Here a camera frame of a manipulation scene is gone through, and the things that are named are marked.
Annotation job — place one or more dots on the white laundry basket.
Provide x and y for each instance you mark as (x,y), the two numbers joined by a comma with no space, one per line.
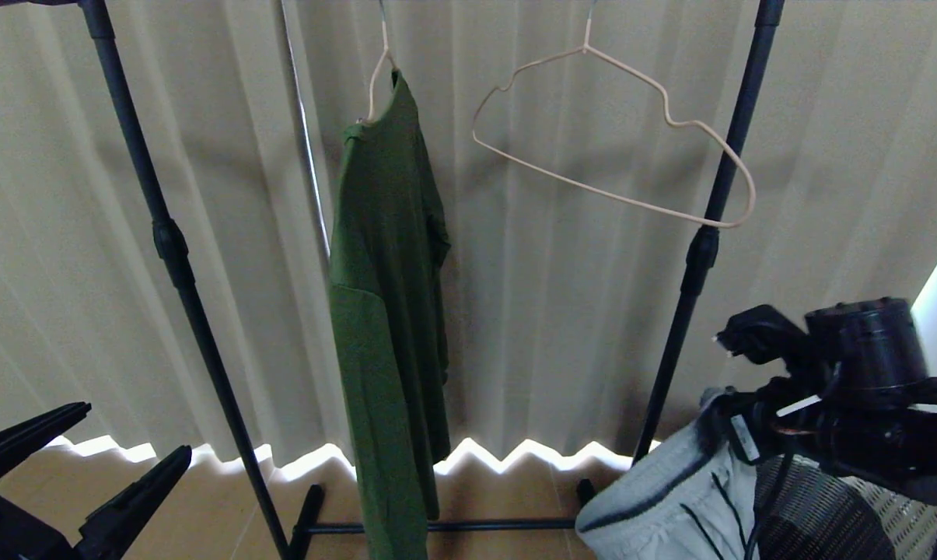
(841,521)

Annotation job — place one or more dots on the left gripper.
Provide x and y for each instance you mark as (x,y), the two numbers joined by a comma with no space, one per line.
(9,533)

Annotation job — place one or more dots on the beige curtain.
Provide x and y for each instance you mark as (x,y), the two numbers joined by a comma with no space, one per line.
(577,311)

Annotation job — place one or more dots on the green printed shirt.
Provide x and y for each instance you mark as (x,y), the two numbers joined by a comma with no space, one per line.
(390,311)

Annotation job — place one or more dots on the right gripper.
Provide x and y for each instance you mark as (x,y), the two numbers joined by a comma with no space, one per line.
(865,447)

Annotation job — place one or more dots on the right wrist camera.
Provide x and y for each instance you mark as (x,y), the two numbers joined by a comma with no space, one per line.
(760,334)

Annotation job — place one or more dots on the pink clothes hanger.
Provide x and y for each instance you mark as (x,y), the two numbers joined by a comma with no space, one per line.
(373,85)
(750,194)

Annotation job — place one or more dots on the pale grey shorts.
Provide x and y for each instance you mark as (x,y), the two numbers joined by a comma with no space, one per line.
(662,505)

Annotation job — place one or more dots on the black clothes rack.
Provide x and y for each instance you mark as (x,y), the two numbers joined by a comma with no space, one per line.
(173,249)

